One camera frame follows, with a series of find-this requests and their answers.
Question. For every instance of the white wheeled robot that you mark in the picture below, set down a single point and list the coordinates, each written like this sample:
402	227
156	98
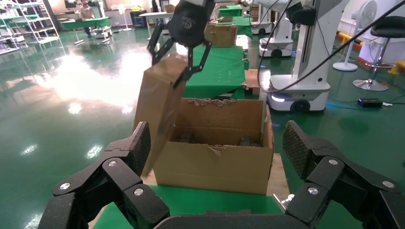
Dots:
278	34

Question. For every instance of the green side table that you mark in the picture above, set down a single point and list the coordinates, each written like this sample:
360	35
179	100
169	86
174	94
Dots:
218	69

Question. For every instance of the white table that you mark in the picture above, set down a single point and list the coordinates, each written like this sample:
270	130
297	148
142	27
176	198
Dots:
158	15

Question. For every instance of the white robot torso with base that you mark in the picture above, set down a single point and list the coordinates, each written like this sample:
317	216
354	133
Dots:
313	47

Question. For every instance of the white standing fan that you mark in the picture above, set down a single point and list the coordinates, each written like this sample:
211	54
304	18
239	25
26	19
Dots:
362	15

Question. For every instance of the closed brown cardboard box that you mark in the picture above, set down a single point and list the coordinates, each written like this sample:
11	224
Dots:
221	34

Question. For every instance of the seated person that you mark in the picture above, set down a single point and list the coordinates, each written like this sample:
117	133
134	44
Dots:
85	12

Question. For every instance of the white shelving rack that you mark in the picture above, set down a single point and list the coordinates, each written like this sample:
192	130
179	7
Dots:
31	25

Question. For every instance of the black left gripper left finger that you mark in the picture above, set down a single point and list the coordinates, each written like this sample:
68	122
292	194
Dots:
118	172

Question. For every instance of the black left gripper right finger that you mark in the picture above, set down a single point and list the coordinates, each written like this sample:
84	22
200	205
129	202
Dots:
327	177

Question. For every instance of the yellow black barrier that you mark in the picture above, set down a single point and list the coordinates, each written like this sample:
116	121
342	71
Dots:
345	38

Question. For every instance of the black power box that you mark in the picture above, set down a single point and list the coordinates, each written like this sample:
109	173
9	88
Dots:
369	102

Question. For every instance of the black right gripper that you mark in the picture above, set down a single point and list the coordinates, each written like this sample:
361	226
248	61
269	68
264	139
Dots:
189	22

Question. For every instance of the black swivel stool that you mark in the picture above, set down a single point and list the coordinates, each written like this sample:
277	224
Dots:
389	27

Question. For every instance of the brown board piece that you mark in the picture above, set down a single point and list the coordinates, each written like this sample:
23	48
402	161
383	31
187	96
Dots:
251	80

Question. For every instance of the large open cardboard carton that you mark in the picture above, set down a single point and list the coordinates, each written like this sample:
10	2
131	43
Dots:
215	170

